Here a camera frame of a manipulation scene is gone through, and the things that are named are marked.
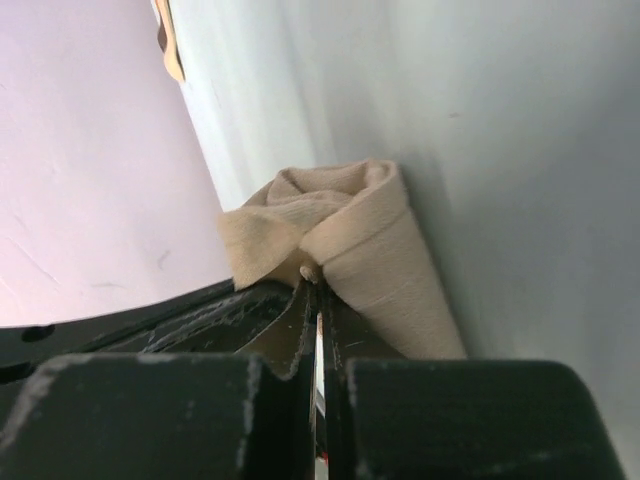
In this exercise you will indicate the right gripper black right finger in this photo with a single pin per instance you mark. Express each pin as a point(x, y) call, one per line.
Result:
point(389, 417)

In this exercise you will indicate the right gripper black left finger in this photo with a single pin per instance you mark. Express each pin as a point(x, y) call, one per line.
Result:
point(248, 414)

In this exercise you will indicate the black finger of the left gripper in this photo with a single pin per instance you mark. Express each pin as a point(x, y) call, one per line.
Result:
point(213, 319)

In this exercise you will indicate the beige cloth napkin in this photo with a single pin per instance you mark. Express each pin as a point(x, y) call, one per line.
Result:
point(352, 227)

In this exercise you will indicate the light wooden spoon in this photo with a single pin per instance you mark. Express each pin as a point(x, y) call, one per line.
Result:
point(171, 58)

